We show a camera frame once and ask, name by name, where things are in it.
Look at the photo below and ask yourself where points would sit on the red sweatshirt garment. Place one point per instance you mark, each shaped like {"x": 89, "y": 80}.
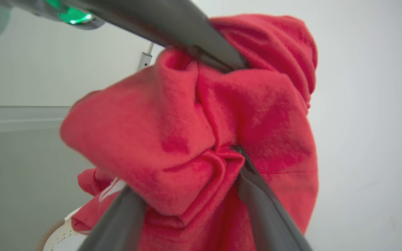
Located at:
{"x": 194, "y": 132}

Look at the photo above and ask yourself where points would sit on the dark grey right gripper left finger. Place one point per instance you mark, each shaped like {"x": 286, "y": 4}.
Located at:
{"x": 117, "y": 223}

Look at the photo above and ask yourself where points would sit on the grey wall ledge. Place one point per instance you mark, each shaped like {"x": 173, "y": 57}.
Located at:
{"x": 19, "y": 118}

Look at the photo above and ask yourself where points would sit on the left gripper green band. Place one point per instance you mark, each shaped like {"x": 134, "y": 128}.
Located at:
{"x": 72, "y": 14}

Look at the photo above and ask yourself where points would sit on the metal rod fitting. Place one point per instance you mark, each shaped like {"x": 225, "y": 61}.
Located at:
{"x": 146, "y": 57}

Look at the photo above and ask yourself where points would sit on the white perforated laundry basket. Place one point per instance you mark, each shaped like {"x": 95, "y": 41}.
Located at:
{"x": 61, "y": 233}

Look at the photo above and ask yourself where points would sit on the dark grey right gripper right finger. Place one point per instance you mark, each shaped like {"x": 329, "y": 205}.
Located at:
{"x": 267, "y": 216}

